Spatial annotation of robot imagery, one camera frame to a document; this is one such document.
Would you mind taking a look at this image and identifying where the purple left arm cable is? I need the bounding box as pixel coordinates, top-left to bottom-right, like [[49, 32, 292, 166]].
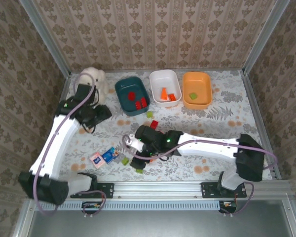
[[33, 73, 107, 218]]

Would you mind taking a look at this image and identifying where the grey metal panel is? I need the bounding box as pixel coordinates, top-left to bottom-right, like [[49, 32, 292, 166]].
[[31, 209, 291, 237]]

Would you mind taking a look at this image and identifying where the teal plastic container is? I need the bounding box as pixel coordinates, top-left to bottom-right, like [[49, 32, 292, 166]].
[[114, 76, 151, 117]]

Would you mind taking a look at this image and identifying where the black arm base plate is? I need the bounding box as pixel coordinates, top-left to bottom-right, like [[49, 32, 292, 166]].
[[201, 182, 247, 199], [70, 182, 114, 199]]

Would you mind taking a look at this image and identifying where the aluminium table side rail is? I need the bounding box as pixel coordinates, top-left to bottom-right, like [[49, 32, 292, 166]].
[[241, 71, 283, 180], [59, 73, 72, 104]]

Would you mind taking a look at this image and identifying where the pink tissue pack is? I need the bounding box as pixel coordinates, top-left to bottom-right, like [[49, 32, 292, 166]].
[[89, 152, 105, 169]]

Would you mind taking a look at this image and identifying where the blue tissue pack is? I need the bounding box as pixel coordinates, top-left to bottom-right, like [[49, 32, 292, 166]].
[[102, 147, 120, 164]]

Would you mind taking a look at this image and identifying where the slotted grey cable duct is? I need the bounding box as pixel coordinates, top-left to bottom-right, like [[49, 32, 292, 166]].
[[36, 200, 220, 211]]

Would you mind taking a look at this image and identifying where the aluminium frame post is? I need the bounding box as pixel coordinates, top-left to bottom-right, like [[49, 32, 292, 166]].
[[241, 0, 291, 75], [18, 0, 72, 78]]

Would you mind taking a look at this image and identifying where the aluminium mounting rail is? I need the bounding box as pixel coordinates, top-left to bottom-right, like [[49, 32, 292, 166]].
[[27, 180, 296, 199]]

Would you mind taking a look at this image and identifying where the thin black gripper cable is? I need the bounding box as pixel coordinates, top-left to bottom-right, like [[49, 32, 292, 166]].
[[79, 120, 97, 134]]

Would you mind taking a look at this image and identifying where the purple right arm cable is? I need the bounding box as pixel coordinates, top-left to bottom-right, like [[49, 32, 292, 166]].
[[121, 134, 279, 218]]

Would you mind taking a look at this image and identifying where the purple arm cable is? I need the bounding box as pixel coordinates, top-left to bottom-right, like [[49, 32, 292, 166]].
[[121, 134, 279, 218], [33, 73, 107, 218]]

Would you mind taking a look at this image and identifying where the white plastic container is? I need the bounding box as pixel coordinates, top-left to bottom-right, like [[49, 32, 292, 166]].
[[149, 69, 183, 108]]

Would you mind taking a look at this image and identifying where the orange plastic container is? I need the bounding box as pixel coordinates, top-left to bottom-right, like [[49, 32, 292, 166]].
[[182, 71, 213, 110]]

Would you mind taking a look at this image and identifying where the floral tablecloth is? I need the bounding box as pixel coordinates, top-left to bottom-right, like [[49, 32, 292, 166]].
[[44, 70, 273, 182]]

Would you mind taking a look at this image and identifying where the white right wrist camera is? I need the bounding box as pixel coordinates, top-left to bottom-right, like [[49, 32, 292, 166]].
[[127, 134, 145, 152]]

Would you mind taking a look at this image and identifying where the white plush dog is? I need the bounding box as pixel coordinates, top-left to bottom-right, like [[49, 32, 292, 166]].
[[80, 66, 110, 104]]

